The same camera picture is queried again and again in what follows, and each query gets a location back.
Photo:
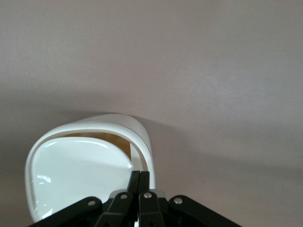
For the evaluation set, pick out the white plastic trash can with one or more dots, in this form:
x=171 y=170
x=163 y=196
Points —
x=142 y=142

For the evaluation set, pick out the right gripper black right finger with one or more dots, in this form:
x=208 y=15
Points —
x=151 y=210

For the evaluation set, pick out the white trash can lid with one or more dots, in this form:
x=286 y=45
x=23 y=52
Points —
x=78 y=170

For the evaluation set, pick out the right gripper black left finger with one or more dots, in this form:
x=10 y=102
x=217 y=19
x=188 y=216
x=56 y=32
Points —
x=113 y=210

